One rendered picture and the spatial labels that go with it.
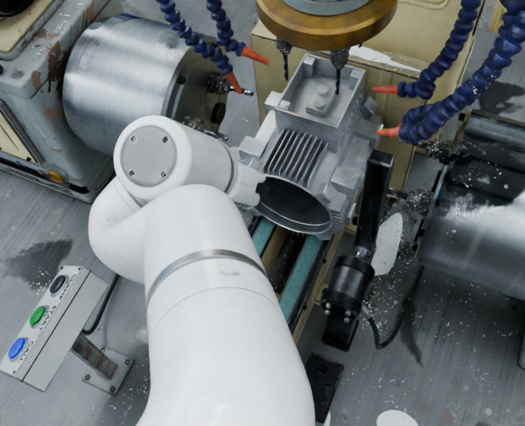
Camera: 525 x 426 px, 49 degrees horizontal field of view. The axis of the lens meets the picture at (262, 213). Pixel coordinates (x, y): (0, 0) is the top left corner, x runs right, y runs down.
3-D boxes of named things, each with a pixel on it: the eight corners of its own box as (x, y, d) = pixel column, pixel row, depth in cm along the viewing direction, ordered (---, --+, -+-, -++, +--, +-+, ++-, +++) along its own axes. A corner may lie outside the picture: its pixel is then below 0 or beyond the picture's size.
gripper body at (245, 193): (159, 187, 73) (192, 192, 83) (232, 213, 70) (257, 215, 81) (177, 129, 72) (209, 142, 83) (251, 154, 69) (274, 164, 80)
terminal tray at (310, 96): (303, 83, 97) (303, 51, 91) (363, 101, 95) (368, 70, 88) (275, 137, 92) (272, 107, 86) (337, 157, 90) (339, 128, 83)
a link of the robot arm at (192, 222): (148, 437, 44) (136, 239, 71) (300, 303, 42) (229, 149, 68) (50, 385, 40) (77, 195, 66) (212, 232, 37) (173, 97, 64)
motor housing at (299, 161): (284, 131, 112) (280, 61, 95) (378, 162, 107) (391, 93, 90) (238, 215, 103) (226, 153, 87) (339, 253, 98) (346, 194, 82)
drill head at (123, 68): (101, 62, 125) (57, -38, 103) (254, 110, 115) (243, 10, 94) (34, 151, 114) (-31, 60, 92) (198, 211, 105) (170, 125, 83)
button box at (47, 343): (88, 281, 90) (61, 263, 87) (111, 283, 84) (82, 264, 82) (24, 385, 82) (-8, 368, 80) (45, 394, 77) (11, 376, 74)
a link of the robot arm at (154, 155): (190, 224, 69) (245, 171, 67) (139, 223, 56) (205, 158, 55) (147, 172, 71) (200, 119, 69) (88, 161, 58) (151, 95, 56)
